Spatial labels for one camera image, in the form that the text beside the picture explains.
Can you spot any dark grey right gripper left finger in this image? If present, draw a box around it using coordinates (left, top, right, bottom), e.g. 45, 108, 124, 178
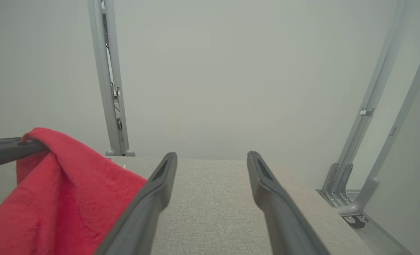
93, 152, 178, 255

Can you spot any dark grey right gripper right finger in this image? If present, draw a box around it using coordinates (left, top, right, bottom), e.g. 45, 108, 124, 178
247, 151, 330, 255

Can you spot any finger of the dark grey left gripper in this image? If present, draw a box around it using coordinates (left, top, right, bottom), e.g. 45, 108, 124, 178
0, 137, 23, 148
0, 141, 50, 170

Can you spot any red shirt with white sleeves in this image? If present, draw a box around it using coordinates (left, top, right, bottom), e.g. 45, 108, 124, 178
0, 127, 148, 255

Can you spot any grey wheeled cart leg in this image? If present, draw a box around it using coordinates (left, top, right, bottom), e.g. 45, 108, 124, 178
335, 25, 420, 229

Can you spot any grey partition post with bracket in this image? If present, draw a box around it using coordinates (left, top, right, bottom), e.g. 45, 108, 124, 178
316, 0, 408, 208

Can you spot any grey partition post with feet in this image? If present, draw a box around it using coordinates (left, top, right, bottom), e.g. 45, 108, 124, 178
87, 0, 136, 157

